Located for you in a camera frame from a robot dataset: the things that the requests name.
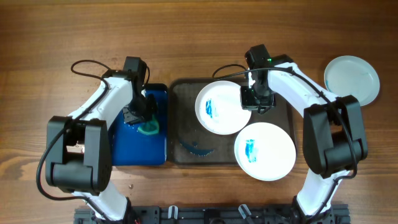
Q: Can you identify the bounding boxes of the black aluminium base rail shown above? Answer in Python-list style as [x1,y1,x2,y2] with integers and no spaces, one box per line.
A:
[73,204,351,224]

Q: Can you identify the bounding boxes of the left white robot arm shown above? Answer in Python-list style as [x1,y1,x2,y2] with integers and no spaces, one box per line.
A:
[37,70,160,223]

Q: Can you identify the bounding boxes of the dark brown tray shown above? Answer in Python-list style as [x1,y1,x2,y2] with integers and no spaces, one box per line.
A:
[167,78,297,166]

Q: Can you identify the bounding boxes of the blue water tray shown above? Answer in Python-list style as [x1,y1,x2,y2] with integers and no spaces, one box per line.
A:
[109,83,168,166]

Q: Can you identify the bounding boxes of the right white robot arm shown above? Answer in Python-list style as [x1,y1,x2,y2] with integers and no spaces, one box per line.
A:
[241,46,368,223]

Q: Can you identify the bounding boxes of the white plate blue stain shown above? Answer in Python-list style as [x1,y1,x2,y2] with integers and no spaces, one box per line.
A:
[324,55,380,106]
[234,122,296,181]

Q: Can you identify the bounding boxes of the green yellow sponge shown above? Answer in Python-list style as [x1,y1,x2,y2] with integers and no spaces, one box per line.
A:
[137,114,160,136]

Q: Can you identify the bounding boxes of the white plate blue stain front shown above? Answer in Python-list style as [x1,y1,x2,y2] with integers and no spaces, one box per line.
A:
[234,122,296,181]

